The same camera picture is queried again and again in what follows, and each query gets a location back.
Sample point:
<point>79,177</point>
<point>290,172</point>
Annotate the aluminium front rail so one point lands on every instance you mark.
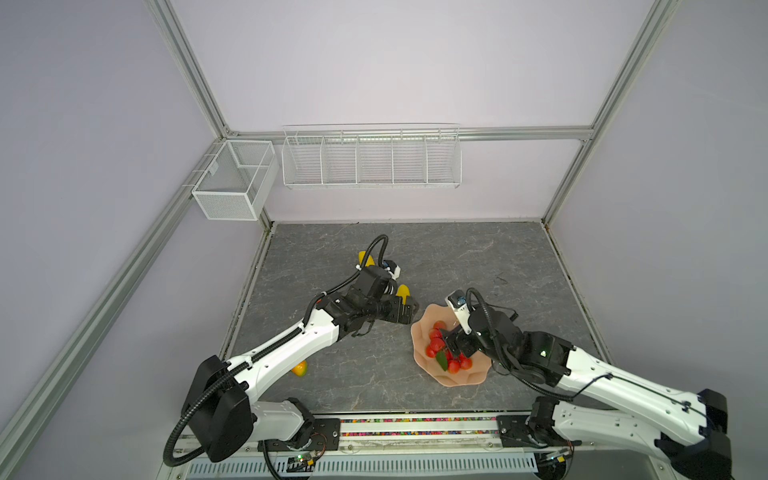
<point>414,432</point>

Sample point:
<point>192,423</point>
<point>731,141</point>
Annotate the yellow fake fruit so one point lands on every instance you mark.
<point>403,293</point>
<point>365,259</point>

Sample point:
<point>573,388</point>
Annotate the pink scalloped fruit bowl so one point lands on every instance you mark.
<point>420,340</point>

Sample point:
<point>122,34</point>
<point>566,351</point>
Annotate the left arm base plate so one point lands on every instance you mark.
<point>322,434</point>

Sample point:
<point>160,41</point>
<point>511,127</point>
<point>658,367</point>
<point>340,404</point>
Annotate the mango red green front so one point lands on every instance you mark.
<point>301,369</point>

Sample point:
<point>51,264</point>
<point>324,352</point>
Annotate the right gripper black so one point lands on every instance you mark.
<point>458,335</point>

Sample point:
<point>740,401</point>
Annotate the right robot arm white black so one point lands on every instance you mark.
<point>583,399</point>

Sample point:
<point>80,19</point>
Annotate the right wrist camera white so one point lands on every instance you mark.
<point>457,301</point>

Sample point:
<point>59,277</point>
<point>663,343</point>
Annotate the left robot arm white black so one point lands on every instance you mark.
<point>245,378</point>

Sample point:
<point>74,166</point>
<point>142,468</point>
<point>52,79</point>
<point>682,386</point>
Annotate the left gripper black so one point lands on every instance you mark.
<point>407,314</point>

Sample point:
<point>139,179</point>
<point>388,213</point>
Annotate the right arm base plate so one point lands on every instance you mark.
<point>517,430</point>

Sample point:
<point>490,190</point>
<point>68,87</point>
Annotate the white vented strip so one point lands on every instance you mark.
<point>359,465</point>

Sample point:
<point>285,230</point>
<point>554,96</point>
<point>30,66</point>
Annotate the long white wire basket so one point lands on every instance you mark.
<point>406,155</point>

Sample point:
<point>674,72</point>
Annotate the small white mesh basket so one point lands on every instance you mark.
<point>235,184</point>

